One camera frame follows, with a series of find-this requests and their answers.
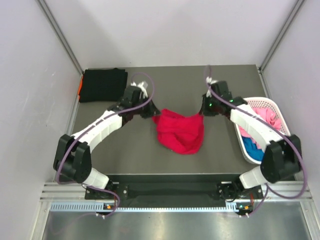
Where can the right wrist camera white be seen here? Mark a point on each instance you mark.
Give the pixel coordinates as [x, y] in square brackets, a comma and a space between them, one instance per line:
[210, 81]

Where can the slotted cable duct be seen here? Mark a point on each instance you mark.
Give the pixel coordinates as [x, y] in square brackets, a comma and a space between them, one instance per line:
[101, 207]

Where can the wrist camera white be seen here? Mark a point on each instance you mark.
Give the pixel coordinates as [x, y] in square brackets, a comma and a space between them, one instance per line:
[210, 81]
[143, 86]

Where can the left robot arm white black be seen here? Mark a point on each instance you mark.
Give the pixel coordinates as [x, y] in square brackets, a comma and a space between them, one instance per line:
[73, 158]

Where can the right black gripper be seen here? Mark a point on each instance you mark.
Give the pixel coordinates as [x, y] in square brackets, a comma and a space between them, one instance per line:
[203, 110]

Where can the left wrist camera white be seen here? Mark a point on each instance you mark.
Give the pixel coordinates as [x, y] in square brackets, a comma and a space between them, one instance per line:
[143, 86]

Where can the folded black t shirt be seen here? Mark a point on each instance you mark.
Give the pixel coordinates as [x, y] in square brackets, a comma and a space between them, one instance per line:
[103, 85]

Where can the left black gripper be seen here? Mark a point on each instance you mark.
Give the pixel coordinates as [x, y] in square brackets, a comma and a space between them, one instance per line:
[152, 111]

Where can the red t shirt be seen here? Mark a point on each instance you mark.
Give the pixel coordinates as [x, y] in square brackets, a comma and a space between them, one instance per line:
[181, 134]

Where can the pink t shirt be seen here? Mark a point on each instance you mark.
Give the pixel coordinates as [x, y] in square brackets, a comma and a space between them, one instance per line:
[269, 116]

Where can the folded orange t shirt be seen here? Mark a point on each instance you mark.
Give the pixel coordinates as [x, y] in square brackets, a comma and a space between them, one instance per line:
[80, 86]

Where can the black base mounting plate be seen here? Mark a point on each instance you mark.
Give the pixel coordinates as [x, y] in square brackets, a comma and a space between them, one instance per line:
[179, 190]

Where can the white plastic basket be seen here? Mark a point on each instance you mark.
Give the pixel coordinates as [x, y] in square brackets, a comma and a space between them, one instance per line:
[261, 102]

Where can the blue t shirt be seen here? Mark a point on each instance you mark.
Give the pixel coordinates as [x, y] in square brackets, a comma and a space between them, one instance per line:
[251, 148]

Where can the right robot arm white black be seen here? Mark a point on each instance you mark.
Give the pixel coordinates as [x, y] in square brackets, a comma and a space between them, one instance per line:
[282, 153]

